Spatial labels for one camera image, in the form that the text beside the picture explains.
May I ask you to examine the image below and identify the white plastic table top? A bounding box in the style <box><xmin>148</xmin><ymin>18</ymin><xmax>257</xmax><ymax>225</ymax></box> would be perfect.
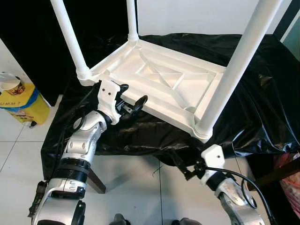
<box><xmin>77</xmin><ymin>38</ymin><xmax>230</xmax><ymax>143</ymax></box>

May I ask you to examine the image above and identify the dark grey robot right foot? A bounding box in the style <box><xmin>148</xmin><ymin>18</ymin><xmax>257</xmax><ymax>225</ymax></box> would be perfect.
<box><xmin>171</xmin><ymin>217</ymin><xmax>202</xmax><ymax>225</ymax></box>

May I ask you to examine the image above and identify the dark grey robot foot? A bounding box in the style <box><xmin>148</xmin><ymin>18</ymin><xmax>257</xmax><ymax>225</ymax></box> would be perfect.
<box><xmin>109</xmin><ymin>213</ymin><xmax>129</xmax><ymax>225</ymax></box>
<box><xmin>171</xmin><ymin>217</ymin><xmax>202</xmax><ymax>225</ymax></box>

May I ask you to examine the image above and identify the black plastic table cover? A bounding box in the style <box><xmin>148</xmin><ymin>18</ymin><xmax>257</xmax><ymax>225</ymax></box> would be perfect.
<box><xmin>41</xmin><ymin>33</ymin><xmax>300</xmax><ymax>181</ymax></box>

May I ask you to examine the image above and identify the pink patterned bag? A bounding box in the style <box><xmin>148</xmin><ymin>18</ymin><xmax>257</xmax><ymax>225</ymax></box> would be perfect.
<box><xmin>274</xmin><ymin>152</ymin><xmax>300</xmax><ymax>197</ymax></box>

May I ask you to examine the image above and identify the dark grey robot left foot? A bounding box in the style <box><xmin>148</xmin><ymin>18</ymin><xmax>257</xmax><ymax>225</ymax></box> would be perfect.
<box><xmin>109</xmin><ymin>213</ymin><xmax>129</xmax><ymax>225</ymax></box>

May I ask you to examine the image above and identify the yellow storage box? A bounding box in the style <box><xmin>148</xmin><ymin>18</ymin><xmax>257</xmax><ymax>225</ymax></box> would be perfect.
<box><xmin>0</xmin><ymin>82</ymin><xmax>51</xmax><ymax>125</ymax></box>

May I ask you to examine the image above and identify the black door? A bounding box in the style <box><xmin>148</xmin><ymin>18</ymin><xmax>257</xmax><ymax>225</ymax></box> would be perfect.
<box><xmin>0</xmin><ymin>0</ymin><xmax>139</xmax><ymax>106</ymax></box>

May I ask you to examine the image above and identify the white instant noodle cup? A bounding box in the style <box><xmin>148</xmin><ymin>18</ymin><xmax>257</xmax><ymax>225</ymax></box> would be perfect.
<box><xmin>0</xmin><ymin>72</ymin><xmax>26</xmax><ymax>96</ymax></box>

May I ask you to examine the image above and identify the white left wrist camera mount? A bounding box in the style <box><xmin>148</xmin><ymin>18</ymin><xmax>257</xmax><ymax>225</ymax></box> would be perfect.
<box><xmin>97</xmin><ymin>80</ymin><xmax>123</xmax><ymax>125</ymax></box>

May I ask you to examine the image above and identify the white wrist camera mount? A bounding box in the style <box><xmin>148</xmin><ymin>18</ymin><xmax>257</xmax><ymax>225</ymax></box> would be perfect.
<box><xmin>97</xmin><ymin>80</ymin><xmax>123</xmax><ymax>125</ymax></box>
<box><xmin>201</xmin><ymin>144</ymin><xmax>225</xmax><ymax>182</ymax></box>

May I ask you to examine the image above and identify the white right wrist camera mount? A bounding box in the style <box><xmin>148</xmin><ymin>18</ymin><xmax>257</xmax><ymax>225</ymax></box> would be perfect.
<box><xmin>201</xmin><ymin>144</ymin><xmax>225</xmax><ymax>182</ymax></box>

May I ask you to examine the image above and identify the dark door frame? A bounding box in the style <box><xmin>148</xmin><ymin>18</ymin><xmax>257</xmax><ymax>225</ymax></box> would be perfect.
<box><xmin>274</xmin><ymin>0</ymin><xmax>300</xmax><ymax>40</ymax></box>

